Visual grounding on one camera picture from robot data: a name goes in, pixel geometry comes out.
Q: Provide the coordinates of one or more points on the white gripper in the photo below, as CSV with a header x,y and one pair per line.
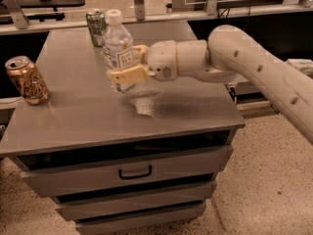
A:
x,y
161,59

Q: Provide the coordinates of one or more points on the clear plastic water bottle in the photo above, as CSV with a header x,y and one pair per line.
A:
x,y
117,49

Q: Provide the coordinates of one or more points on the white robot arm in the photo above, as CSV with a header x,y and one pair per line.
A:
x,y
227,52

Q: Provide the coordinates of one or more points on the green soda can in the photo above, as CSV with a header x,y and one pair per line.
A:
x,y
97,25

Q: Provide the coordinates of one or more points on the orange soda can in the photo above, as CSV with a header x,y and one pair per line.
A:
x,y
27,78

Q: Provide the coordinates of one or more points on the grey drawer cabinet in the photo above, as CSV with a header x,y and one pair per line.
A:
x,y
85,122

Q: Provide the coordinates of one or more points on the top grey drawer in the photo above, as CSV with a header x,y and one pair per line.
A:
x,y
73,179

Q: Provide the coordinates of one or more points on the grey drawer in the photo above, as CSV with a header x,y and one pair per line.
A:
x,y
73,179
137,201
130,221

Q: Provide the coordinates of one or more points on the middle grey drawer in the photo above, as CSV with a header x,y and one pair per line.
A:
x,y
137,201

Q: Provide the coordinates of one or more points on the bottom grey drawer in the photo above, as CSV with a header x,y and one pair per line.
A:
x,y
130,221

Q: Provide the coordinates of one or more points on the black drawer handle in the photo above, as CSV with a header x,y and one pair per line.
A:
x,y
146,171

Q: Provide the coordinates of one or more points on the grey metal rail frame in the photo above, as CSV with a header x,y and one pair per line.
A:
x,y
141,11

